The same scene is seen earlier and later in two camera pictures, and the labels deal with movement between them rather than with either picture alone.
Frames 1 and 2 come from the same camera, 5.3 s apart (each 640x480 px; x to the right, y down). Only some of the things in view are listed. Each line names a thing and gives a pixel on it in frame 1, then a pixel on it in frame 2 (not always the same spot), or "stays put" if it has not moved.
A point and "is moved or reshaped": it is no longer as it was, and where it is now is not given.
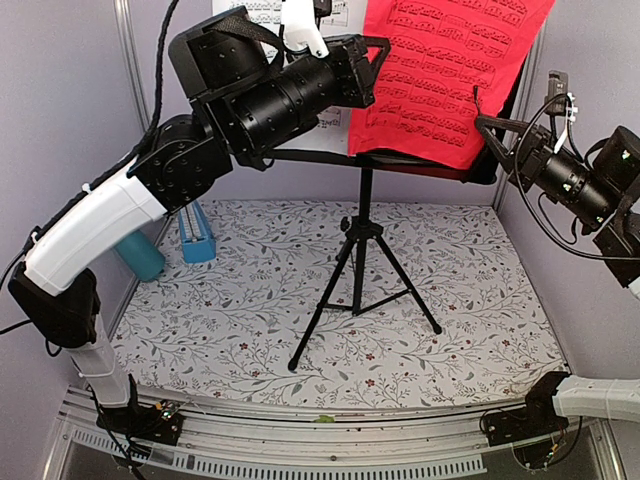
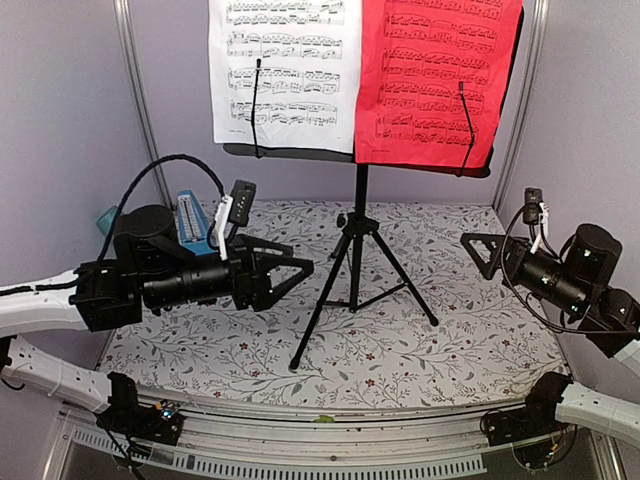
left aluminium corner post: (125, 29) stays put
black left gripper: (360, 76) to (249, 270)
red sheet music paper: (448, 62) stays put
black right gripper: (527, 170) to (517, 245)
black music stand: (384, 279) is moved or reshaped
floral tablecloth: (343, 303) stays put
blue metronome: (198, 243) stays put
